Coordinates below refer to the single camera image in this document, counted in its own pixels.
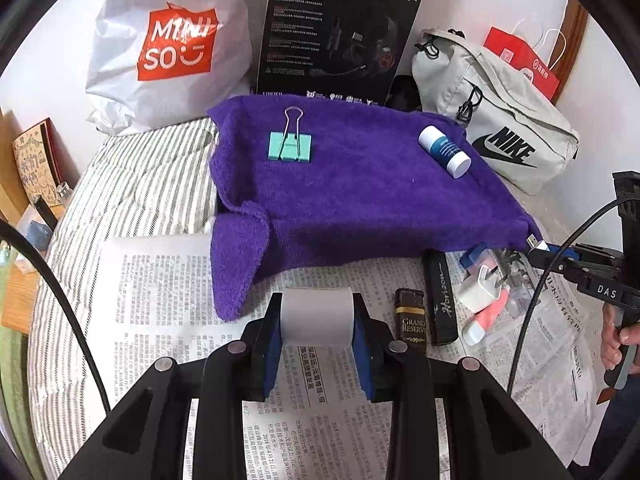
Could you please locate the green binder clip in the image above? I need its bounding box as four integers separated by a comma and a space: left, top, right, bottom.
268, 106, 313, 163

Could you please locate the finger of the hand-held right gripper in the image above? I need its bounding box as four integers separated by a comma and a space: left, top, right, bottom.
529, 240, 623, 263
527, 250, 623, 288

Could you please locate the black rectangular case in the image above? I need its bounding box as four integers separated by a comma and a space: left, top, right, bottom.
421, 249, 458, 346

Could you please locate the white plastic shopping bag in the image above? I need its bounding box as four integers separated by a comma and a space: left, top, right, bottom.
85, 0, 252, 136

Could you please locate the wooden nightstand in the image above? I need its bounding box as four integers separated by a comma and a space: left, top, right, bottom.
0, 107, 76, 333

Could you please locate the pink tube with white cap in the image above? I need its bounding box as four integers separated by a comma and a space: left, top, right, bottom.
462, 285, 513, 346

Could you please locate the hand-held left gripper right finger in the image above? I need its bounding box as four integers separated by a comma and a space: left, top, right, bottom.
350, 292, 576, 480

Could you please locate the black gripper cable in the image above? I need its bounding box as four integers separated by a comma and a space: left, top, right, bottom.
0, 221, 111, 415
507, 197, 636, 393

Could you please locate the person's right hand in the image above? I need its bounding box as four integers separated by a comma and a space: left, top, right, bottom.
600, 302, 636, 373

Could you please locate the grey waist bag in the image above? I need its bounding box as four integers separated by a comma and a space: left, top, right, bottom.
411, 28, 581, 197

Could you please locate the small blue and pink case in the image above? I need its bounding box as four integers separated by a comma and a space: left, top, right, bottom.
460, 242, 501, 276

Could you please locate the white paper roll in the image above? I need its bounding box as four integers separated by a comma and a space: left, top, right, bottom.
280, 287, 357, 350

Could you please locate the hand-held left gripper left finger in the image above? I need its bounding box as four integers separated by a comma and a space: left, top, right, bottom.
65, 292, 286, 480

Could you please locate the black headset box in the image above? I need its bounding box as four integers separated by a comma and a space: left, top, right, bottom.
255, 0, 425, 107

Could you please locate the dark cloth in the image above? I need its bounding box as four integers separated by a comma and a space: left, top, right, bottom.
386, 75, 423, 112

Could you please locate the white charger plug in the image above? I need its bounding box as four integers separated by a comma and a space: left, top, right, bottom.
459, 265, 510, 313

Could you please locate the person's dark clothing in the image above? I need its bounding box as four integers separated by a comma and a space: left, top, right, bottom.
570, 380, 640, 480

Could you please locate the wooden trim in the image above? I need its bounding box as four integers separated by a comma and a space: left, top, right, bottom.
566, 0, 589, 97

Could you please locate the white and blue bottle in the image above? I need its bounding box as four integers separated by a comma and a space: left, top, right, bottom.
418, 125, 472, 179

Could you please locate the newspaper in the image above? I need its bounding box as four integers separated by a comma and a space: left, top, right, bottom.
97, 232, 601, 480

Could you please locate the purple towel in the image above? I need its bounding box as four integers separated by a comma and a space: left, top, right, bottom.
206, 94, 542, 322

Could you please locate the red paper bag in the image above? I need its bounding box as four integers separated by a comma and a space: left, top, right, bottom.
482, 17, 571, 103

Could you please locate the green cloth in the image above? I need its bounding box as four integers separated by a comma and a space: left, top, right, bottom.
0, 330, 32, 466

